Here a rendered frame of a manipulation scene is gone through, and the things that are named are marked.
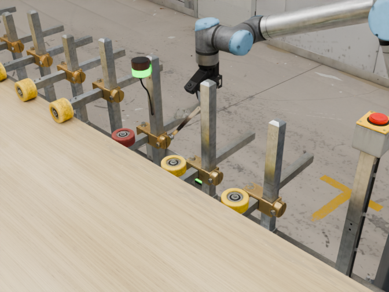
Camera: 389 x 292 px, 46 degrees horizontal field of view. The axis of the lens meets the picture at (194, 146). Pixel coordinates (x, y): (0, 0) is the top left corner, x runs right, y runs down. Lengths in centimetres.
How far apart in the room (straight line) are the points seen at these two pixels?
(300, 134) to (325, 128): 20
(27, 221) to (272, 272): 66
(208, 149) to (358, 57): 289
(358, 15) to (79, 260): 109
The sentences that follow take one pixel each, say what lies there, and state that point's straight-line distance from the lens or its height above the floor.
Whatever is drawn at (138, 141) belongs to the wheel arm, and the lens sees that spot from 165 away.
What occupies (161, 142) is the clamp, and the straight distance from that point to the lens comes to 163.
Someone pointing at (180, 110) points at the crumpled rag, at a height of 88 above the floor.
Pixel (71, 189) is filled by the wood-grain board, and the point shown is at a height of 90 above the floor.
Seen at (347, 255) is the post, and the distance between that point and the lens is 134.
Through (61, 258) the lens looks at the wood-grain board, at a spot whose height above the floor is 90.
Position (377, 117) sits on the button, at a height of 123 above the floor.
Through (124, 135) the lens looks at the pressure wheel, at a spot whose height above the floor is 91.
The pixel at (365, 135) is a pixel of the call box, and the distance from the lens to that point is 109.
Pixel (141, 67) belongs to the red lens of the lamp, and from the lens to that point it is 147.
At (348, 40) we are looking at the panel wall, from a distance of 422.
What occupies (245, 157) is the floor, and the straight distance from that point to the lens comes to 303.
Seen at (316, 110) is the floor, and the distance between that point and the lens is 364.
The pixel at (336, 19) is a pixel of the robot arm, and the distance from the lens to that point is 160.
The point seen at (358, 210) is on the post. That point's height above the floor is 97.
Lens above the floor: 175
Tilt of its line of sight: 34 degrees down
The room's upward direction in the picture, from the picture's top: 1 degrees counter-clockwise
